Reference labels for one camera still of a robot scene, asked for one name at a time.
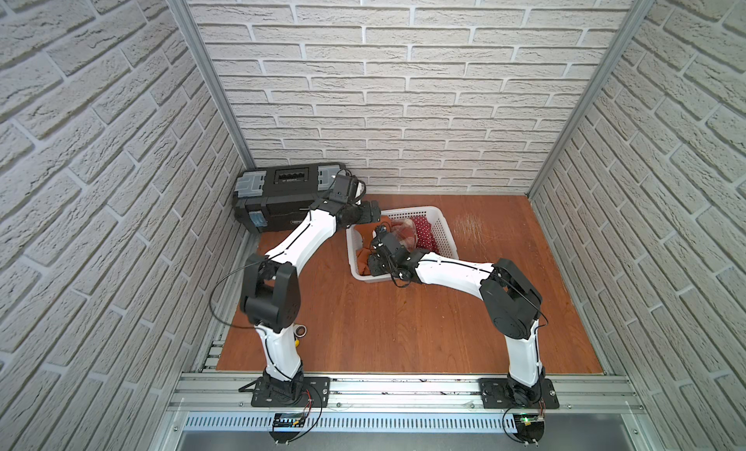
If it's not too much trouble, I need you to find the controller board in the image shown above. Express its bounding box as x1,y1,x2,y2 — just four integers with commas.
269,412,312,444
512,414,545,445

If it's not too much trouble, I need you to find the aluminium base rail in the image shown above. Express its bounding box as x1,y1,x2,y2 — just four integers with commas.
166,371,646,414

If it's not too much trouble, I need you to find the orange brown skirt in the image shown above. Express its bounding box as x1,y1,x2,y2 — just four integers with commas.
355,215,392,276

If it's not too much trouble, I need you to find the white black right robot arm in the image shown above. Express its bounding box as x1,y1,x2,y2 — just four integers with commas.
368,226,545,406

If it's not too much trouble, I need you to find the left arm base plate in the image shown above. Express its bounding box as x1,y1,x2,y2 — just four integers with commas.
251,375,331,408

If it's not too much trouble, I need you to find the red plaid skirt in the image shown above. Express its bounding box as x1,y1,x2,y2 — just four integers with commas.
390,218,418,252

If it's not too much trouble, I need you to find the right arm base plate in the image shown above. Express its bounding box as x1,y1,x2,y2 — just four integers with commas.
478,375,560,410

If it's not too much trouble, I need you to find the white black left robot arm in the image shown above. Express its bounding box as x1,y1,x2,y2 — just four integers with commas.
238,169,381,398

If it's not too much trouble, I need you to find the right controller board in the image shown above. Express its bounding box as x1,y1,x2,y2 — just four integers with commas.
512,414,545,445

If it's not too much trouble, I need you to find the white plastic basket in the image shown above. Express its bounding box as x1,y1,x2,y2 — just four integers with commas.
346,206,460,283

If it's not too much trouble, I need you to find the black plastic toolbox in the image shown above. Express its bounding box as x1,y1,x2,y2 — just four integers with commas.
231,163,346,233

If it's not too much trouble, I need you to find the left controller board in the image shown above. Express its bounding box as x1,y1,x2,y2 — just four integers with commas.
269,412,312,444

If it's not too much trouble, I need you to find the red polka dot skirt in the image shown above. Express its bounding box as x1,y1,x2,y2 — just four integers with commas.
411,216,439,253

